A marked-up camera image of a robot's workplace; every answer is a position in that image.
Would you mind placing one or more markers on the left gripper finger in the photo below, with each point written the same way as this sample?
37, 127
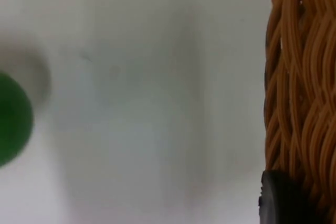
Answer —
281, 203

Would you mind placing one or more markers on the brown wicker basket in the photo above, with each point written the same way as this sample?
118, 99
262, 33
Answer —
304, 77

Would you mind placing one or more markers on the green ball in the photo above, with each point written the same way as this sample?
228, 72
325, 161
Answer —
13, 121

